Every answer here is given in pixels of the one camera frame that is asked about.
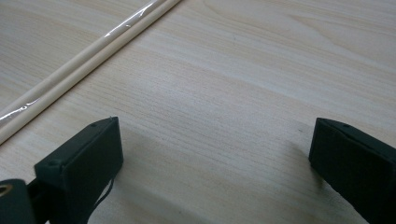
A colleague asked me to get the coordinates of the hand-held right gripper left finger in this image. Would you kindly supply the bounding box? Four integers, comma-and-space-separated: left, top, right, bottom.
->
34, 116, 124, 224

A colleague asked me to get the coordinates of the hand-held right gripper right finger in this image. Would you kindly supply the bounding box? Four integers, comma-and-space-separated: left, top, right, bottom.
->
308, 117, 396, 224

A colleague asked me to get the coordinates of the wooden stick with clear tape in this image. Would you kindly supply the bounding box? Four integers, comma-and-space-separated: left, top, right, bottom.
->
0, 0, 166, 127

